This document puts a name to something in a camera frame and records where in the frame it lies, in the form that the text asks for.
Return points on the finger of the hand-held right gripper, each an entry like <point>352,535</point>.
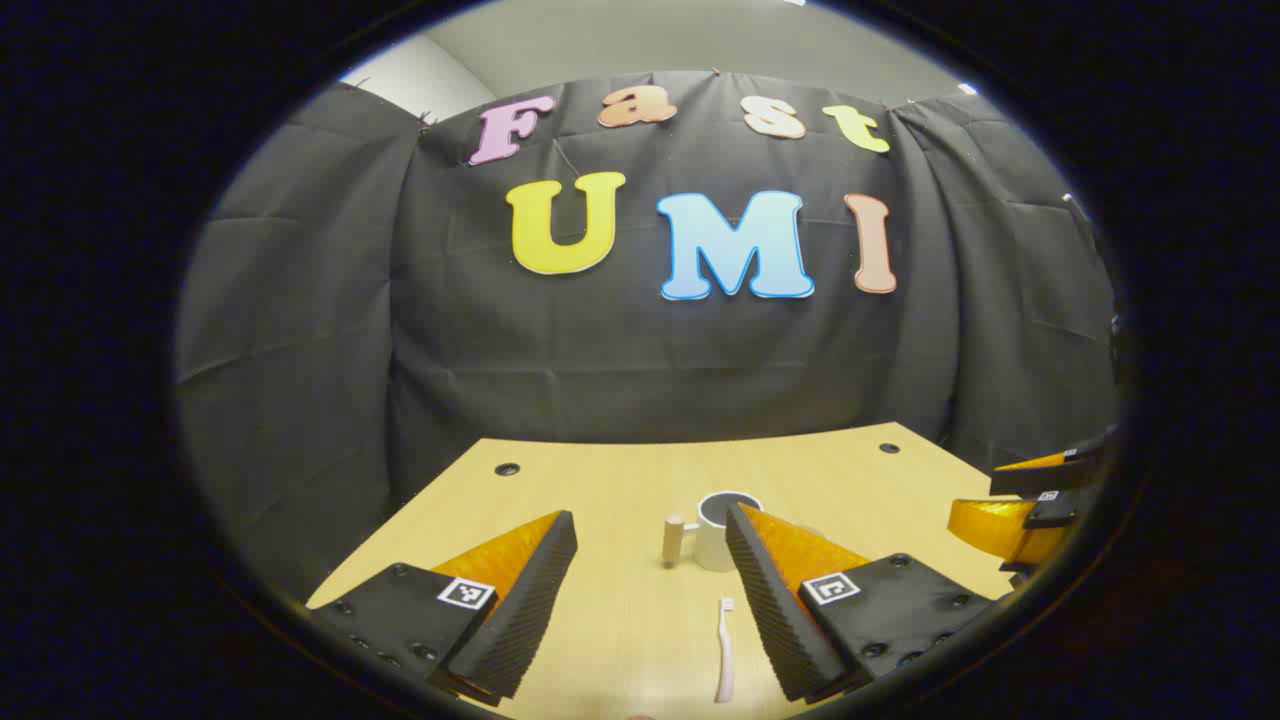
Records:
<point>990,515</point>
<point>1040,480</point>

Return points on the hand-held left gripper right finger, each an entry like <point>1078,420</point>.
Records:
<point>775,610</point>

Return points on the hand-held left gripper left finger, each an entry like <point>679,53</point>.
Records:
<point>530,610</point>

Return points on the pale pink toothbrush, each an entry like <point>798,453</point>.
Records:
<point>726,650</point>

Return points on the wooden desktop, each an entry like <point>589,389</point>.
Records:
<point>620,500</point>

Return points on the black backdrop cloth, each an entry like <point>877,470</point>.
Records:
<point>600,370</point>

